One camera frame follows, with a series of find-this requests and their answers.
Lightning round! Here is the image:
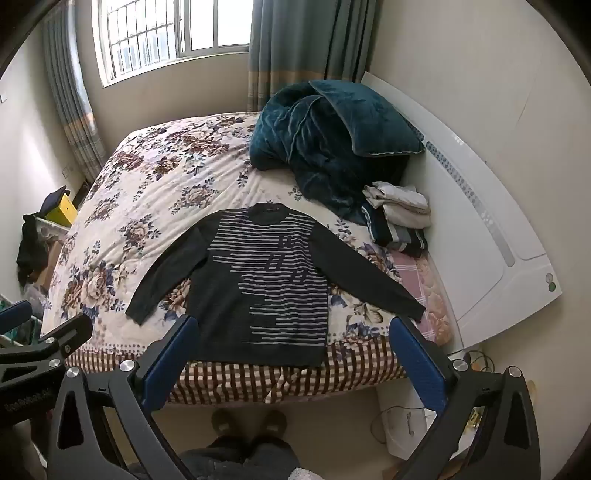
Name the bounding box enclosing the dark striped sweater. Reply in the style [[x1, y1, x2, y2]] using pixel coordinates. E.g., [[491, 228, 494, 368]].
[[126, 202, 426, 367]]

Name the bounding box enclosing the barred window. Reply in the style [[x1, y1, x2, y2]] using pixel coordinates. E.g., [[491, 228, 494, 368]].
[[91, 0, 254, 88]]

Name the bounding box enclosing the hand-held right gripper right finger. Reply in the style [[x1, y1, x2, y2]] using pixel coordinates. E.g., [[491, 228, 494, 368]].
[[389, 316, 541, 480]]

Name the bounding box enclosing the white folded garment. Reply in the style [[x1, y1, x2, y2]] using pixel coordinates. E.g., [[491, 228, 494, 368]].
[[362, 181, 432, 230]]

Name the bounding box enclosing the white headboard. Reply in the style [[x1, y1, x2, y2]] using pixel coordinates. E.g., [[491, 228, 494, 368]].
[[360, 71, 564, 349]]

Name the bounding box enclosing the dark striped folded garment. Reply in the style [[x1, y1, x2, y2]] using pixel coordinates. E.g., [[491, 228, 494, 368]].
[[361, 205, 428, 258]]

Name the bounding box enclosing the black cloth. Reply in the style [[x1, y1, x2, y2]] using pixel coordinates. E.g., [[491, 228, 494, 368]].
[[16, 213, 49, 287]]

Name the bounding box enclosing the brown checked bed sheet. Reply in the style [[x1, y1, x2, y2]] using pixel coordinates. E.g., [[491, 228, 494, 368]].
[[69, 342, 411, 406]]

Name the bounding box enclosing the brown slipper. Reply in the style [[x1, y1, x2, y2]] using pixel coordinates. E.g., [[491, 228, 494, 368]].
[[211, 408, 241, 437], [261, 410, 288, 437]]

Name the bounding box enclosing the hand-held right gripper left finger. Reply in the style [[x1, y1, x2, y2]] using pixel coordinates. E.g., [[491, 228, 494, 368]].
[[46, 315, 200, 480]]

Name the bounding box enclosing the yellow box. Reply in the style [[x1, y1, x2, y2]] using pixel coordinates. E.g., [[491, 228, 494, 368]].
[[45, 193, 78, 228]]

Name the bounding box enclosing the pink quilted mattress pad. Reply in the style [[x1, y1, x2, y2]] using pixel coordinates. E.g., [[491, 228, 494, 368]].
[[392, 254, 455, 347]]

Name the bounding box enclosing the grey-green curtain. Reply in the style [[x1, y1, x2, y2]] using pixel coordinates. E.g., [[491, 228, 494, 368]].
[[41, 9, 107, 181], [247, 0, 384, 114]]

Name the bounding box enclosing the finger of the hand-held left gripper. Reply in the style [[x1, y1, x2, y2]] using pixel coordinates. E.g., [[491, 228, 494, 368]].
[[0, 313, 94, 393], [0, 300, 32, 329]]

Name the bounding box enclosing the black cable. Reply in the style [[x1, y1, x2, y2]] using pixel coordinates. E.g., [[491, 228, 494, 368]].
[[369, 405, 419, 445]]

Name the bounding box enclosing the floral quilt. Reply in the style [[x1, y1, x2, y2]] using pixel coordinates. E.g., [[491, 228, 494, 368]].
[[41, 112, 444, 365]]

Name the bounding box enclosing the dark blue cloth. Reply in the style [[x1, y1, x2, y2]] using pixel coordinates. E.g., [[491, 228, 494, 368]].
[[39, 185, 70, 217]]

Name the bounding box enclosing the teal velvet pillow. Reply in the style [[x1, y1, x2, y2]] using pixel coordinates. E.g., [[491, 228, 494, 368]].
[[308, 79, 426, 157]]

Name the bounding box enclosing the teal velvet blanket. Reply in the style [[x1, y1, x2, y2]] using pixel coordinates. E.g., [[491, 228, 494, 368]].
[[249, 88, 411, 227]]

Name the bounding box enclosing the white floor box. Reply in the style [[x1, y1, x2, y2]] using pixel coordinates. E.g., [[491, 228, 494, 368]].
[[381, 406, 467, 460]]

